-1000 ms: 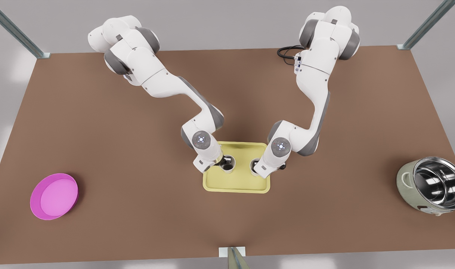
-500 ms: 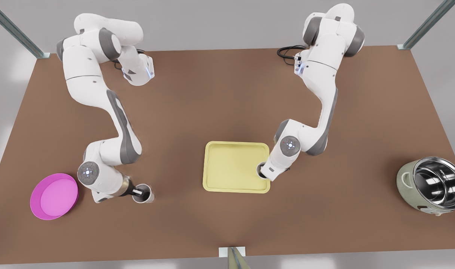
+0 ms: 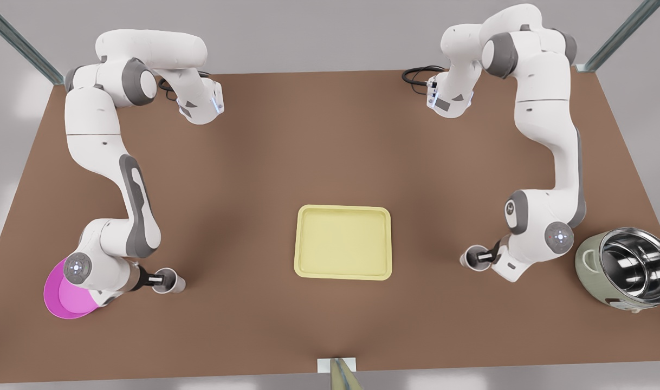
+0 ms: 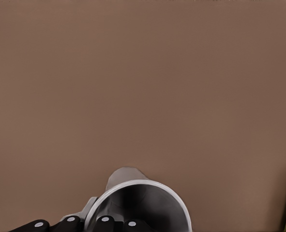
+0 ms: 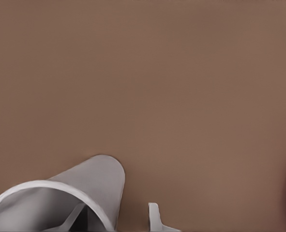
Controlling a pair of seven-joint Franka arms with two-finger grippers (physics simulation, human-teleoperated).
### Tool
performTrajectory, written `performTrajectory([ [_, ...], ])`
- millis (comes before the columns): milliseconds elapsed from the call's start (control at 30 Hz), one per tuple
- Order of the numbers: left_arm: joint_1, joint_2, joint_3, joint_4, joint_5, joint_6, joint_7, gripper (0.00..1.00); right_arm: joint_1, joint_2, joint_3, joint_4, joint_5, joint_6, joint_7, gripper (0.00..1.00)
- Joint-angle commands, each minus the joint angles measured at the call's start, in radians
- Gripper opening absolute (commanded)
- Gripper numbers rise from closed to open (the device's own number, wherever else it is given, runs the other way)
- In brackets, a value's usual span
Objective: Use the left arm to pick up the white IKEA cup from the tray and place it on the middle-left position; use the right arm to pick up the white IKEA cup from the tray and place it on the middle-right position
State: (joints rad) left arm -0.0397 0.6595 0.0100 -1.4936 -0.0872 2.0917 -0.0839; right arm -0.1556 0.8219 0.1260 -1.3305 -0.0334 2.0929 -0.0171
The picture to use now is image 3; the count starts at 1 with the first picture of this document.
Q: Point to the pink plate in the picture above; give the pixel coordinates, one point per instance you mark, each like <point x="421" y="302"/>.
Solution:
<point x="64" y="298"/>

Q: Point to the pale yellow rectangular tray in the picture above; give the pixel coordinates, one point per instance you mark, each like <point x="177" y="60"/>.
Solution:
<point x="343" y="242"/>

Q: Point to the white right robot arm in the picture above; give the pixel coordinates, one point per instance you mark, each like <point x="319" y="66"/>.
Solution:
<point x="94" y="135"/>

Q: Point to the white IKEA cup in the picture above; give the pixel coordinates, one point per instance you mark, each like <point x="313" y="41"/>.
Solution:
<point x="468" y="259"/>
<point x="174" y="281"/>

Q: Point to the silver frame post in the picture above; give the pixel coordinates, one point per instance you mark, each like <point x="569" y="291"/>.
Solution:
<point x="21" y="43"/>
<point x="617" y="35"/>
<point x="341" y="374"/>

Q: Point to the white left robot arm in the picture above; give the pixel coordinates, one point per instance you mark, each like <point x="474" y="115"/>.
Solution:
<point x="544" y="114"/>

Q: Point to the green pot with steel inside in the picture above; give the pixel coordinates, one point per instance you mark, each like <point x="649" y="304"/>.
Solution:
<point x="628" y="268"/>

